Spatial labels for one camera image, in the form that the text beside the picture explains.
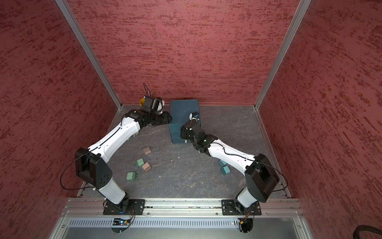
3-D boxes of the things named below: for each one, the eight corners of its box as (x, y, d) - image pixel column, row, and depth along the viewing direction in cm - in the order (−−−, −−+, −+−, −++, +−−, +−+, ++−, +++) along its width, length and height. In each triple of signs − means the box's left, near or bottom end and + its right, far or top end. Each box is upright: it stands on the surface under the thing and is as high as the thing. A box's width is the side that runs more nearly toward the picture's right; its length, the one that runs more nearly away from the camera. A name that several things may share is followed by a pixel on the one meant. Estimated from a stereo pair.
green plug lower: (127, 179, 85) (125, 178, 83) (129, 173, 87) (127, 171, 85) (135, 180, 85) (134, 178, 83) (137, 173, 87) (136, 171, 85)
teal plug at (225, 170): (223, 176, 87) (224, 174, 85) (219, 169, 90) (220, 167, 87) (230, 173, 88) (231, 171, 86) (226, 166, 91) (227, 164, 89)
